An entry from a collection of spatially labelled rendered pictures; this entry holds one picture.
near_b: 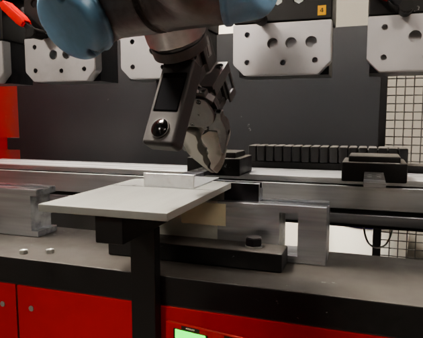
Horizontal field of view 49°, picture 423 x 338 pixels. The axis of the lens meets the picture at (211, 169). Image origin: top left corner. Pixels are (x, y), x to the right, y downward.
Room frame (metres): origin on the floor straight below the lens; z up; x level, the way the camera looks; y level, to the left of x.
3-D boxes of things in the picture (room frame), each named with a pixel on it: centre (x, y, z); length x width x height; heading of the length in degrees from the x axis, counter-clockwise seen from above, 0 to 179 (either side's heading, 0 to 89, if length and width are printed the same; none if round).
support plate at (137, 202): (0.68, 0.09, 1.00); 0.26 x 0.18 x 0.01; 161
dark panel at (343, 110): (1.38, 0.10, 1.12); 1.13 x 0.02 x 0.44; 71
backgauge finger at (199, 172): (0.97, 0.00, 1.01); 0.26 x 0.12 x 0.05; 161
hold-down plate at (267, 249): (0.75, 0.03, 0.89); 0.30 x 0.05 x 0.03; 71
